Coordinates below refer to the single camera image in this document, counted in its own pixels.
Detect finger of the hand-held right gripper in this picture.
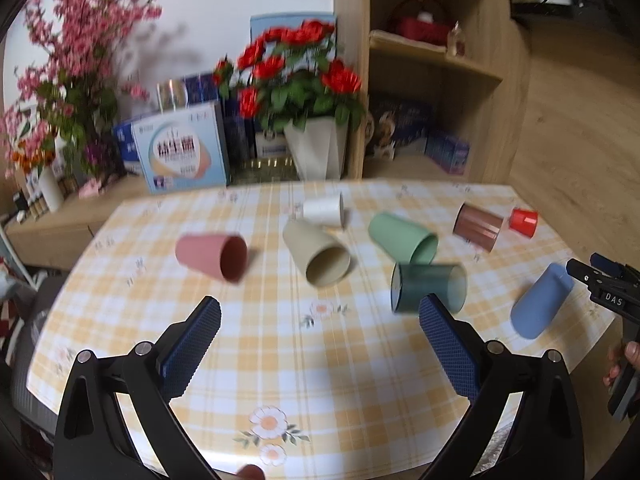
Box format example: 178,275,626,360
589,252,626,277
566,258,607,291

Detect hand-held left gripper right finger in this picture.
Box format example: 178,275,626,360
418,294,586,480

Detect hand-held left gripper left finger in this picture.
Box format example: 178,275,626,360
54,296,222,480

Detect blue cup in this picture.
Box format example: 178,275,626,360
509,262,576,340

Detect dark green translucent cup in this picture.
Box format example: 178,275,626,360
390,262,468,315

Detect small red cup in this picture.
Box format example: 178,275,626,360
508,207,540,237

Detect pink cup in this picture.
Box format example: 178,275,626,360
175,233,249,284

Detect brown cup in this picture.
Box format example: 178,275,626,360
452,202,505,252

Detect light green cup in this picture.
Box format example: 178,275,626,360
368,211,440,266

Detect beige cup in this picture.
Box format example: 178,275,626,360
282,220,353,289

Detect white cup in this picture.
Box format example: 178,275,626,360
302,192,347,231

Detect person's right hand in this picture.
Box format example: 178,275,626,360
603,341,640,390

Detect yellow checkered tablecloth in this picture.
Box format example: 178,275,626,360
26,179,617,472

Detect black chair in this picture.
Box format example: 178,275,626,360
9,269,72,463

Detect low wooden cabinet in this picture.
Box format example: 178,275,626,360
4,174,153,272

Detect small blue box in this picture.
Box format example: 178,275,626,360
424,129,471,175

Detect light blue printed box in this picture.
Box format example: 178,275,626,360
130,102,231,195

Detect wooden shelf unit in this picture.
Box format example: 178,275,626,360
332,0,532,187

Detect blue and white box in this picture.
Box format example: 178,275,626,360
112,119,145,177

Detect white vase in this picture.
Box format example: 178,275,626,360
37,164,66,214

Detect dark blue box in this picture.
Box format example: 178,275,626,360
184,72,258,162

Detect blue printed gift box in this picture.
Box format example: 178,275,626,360
366,94,434,159

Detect white angular flower pot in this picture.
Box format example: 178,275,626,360
283,115,349,181

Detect silver can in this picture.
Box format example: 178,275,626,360
156,79,189,112

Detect small glass bottle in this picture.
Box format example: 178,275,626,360
446,20,466,58

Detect red rose bouquet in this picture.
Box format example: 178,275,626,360
212,19,366,132

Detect red basket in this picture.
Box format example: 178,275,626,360
384,0,452,47

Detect pink blossom branches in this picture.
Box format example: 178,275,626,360
0,0,164,182

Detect tall pale blue box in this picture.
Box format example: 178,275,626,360
249,12,339,63

